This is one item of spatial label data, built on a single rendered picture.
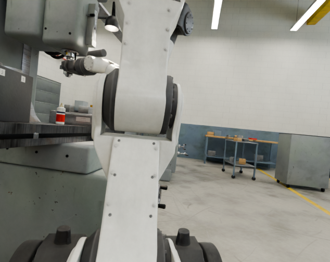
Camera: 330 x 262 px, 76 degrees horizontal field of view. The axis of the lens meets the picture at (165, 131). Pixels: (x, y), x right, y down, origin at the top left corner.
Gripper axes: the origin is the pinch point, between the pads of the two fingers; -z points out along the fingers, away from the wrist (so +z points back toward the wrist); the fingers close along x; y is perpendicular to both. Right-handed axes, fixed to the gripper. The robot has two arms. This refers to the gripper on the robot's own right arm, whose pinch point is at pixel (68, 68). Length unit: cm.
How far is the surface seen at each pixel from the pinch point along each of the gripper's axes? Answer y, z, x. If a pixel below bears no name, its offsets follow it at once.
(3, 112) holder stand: 26.3, 16.8, 34.1
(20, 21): -18.4, -13.3, 18.3
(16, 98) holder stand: 20.7, 14.1, 29.1
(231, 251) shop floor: 122, 68, -114
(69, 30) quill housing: -15.0, 8.9, 7.3
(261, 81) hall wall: -163, 1, -699
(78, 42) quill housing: -10.6, 10.9, 3.4
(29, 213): 71, 4, 15
